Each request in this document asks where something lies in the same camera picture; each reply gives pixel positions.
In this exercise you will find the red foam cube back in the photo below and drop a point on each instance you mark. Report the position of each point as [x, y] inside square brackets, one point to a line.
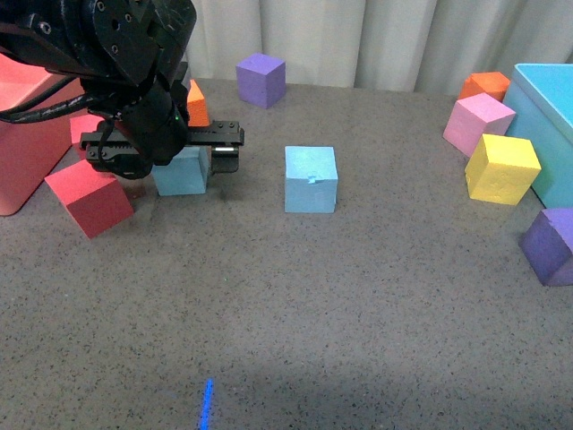
[82, 124]

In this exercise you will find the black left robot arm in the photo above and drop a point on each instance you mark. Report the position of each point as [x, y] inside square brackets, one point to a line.
[121, 61]

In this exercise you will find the light blue plastic bin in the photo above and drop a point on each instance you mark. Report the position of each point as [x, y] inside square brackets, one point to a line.
[541, 96]

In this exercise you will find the red foam cube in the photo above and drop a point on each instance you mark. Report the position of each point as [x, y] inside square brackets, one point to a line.
[82, 124]
[96, 201]

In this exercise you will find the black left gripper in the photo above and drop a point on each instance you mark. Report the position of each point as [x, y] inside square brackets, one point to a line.
[153, 131]

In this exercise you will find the orange foam cube near bin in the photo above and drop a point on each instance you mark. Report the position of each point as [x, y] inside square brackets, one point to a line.
[495, 84]

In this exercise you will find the salmon plastic bin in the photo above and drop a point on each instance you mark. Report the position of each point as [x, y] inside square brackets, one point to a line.
[28, 152]

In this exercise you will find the red foam cube front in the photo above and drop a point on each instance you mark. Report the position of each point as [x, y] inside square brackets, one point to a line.
[96, 201]

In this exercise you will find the orange foam cube left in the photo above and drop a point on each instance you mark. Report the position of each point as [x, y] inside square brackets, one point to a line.
[197, 106]

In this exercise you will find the pink foam cube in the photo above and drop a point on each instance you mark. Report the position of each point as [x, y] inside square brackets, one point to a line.
[472, 117]

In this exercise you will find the yellow foam cube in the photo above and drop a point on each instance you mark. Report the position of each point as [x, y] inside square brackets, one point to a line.
[501, 169]

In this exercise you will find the purple foam cube front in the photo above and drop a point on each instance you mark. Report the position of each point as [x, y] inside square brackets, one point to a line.
[547, 245]

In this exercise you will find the grey curtain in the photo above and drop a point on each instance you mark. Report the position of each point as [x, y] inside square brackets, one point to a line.
[425, 45]

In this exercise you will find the purple foam cube back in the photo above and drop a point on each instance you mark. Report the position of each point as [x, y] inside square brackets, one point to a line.
[261, 80]

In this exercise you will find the light blue notched foam cube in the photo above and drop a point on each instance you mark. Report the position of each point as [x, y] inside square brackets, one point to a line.
[311, 179]

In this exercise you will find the purple foam cube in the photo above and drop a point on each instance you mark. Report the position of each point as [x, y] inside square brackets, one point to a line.
[261, 80]
[547, 245]

